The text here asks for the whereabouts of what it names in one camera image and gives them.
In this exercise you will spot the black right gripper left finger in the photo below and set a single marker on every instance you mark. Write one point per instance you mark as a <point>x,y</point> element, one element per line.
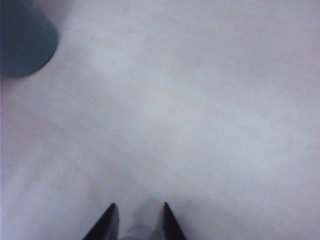
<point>106,225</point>

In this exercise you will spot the teal spray bottle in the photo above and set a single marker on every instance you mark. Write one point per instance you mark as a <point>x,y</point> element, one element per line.
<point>25,37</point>

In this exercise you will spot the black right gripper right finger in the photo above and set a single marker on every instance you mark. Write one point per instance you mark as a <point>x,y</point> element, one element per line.
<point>171,225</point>

